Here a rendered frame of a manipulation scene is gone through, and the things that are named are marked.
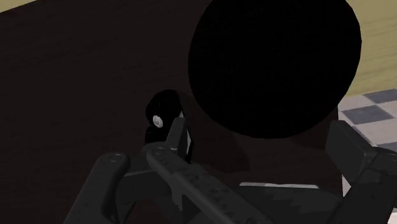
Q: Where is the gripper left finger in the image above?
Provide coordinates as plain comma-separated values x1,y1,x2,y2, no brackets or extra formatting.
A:
63,117,274,224

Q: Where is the large black round object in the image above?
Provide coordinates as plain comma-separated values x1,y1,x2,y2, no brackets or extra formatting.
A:
187,0,363,139

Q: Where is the dark brown table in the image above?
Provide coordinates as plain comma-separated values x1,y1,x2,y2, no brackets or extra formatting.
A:
0,0,345,224

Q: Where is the small black object, white spot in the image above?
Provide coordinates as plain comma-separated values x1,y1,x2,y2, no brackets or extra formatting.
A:
144,89,187,145

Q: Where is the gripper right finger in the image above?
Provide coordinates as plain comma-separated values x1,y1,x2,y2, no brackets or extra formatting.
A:
324,120,397,224

